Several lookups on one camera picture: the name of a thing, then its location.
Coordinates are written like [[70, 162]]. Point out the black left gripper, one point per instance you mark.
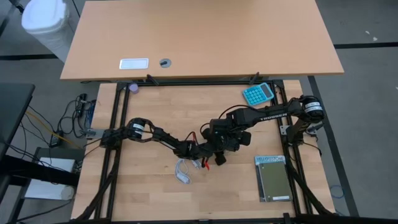
[[207, 150]]

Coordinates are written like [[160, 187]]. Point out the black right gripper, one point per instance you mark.
[[229, 141]]

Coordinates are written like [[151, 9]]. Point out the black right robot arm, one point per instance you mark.
[[273, 115]]

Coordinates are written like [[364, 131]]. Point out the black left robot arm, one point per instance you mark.
[[168, 140]]

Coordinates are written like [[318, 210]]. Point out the teal tray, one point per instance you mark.
[[258, 94]]

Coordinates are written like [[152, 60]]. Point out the green Yellowstone notebook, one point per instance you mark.
[[275, 180]]

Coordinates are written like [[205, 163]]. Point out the black desk clamp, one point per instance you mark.
[[152, 80], [255, 78]]

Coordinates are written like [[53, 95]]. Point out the light wooden desk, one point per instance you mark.
[[202, 31]]

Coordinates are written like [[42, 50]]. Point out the white rectangular desk plate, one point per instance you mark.
[[133, 63]]

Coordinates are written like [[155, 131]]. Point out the black power adapter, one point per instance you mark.
[[55, 140]]

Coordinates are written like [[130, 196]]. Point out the white box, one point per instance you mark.
[[49, 179]]

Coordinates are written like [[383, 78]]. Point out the black side table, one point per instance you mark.
[[14, 118]]

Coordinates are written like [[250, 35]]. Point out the white lined trash bin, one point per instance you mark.
[[46, 18]]

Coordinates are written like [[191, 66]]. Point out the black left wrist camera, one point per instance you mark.
[[208, 134]]

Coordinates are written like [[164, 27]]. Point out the grey metal bracket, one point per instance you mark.
[[314, 129], [93, 133]]

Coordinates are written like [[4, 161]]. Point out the black aluminium table frame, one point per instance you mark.
[[202, 83]]

